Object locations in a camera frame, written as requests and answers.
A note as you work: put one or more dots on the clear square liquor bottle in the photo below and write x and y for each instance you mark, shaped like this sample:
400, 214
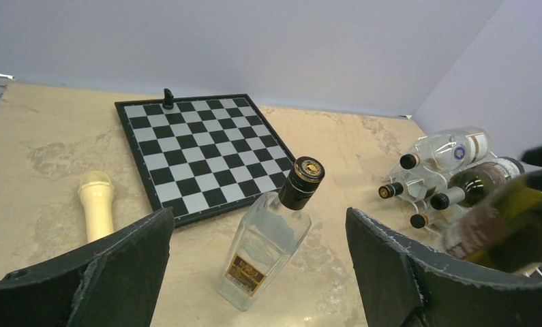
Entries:
269, 234

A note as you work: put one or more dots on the black white chessboard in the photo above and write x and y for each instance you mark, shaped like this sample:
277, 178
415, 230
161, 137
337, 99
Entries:
206, 155

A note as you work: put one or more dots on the dark wine bottle brown label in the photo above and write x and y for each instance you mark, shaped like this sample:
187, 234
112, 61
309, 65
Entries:
503, 232

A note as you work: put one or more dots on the white wire wine rack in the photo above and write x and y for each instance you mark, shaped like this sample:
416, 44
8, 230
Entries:
439, 180

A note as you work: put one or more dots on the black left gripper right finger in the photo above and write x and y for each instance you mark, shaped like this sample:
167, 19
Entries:
403, 282

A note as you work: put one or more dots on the green wine bottle white label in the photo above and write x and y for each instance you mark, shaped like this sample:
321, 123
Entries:
470, 186

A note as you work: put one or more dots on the clear bottle gold black cap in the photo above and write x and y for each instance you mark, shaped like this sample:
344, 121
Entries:
413, 190

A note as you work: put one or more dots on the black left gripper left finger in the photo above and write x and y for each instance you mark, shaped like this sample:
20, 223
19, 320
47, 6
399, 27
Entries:
113, 281

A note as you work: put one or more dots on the black chess knight piece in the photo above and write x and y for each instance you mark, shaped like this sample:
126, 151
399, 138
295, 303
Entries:
168, 100

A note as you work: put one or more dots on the clear round bottle blue emblem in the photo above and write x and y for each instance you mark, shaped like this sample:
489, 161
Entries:
448, 150

